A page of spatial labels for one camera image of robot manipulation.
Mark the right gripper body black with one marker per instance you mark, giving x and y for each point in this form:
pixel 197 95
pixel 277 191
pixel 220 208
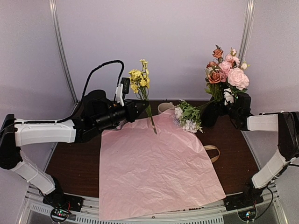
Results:
pixel 232 112

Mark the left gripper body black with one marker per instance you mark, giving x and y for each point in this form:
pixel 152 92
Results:
pixel 107 119

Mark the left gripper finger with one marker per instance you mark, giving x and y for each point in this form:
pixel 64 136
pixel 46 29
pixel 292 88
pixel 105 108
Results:
pixel 141 114
pixel 137 104

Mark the black cylindrical vase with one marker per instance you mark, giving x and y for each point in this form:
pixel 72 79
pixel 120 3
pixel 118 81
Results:
pixel 211 112

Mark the green fern white flower bunch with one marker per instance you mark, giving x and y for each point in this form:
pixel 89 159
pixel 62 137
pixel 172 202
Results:
pixel 216 90

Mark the yellow small flower bunch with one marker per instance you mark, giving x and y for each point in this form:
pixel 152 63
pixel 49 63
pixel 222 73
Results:
pixel 140 84

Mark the pink peony flower stem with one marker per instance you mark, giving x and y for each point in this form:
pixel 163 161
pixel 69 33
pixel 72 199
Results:
pixel 238 79

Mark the orange brown flower stem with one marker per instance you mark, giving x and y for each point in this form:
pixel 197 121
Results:
pixel 212 67

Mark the blue hydrangea flower bunch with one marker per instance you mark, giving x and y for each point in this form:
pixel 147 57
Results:
pixel 189 117

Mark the pink wrapping paper sheet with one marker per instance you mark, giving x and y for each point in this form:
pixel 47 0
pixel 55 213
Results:
pixel 144 172

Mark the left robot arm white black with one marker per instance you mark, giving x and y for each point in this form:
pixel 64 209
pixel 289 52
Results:
pixel 98 113

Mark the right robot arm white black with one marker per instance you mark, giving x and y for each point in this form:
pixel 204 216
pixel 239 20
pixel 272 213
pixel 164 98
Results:
pixel 243 155

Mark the beige floral mug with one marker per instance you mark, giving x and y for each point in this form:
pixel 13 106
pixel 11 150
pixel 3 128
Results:
pixel 162 107

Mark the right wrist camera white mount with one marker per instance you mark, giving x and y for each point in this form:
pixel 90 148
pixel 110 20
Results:
pixel 229 97

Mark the left aluminium frame post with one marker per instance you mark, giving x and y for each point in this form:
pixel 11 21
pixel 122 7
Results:
pixel 62 55

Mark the aluminium frame post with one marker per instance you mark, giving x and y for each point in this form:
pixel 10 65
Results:
pixel 247 29
pixel 62 55

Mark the right aluminium frame post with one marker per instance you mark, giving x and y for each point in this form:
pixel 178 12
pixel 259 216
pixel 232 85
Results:
pixel 247 29

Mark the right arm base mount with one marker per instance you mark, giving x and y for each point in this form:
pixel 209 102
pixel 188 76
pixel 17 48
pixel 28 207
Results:
pixel 245 207

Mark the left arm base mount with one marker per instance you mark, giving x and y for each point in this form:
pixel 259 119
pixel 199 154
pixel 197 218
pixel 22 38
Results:
pixel 62 204

